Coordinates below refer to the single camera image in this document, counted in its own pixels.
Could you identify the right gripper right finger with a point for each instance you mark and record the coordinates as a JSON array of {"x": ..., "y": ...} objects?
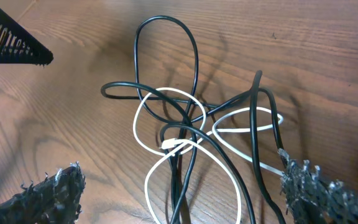
[{"x": 310, "y": 200}]

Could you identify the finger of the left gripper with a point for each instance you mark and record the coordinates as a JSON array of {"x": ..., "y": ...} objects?
[{"x": 18, "y": 46}]

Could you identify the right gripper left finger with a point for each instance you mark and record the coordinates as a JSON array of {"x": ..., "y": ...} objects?
[{"x": 56, "y": 199}]

